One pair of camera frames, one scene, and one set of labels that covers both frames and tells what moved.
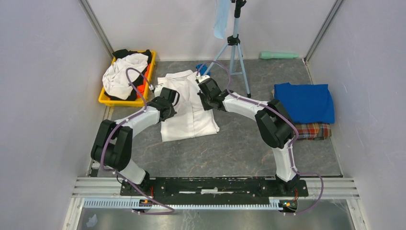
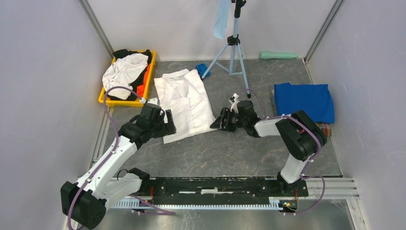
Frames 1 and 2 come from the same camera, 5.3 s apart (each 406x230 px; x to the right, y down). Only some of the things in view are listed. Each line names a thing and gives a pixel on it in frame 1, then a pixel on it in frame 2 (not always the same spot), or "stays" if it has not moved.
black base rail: (215, 191) stays
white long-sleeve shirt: (190, 121) stays
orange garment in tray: (141, 87) stays
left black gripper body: (172, 112) -> (158, 129)
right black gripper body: (206, 100) -> (233, 120)
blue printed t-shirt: (307, 104) stays
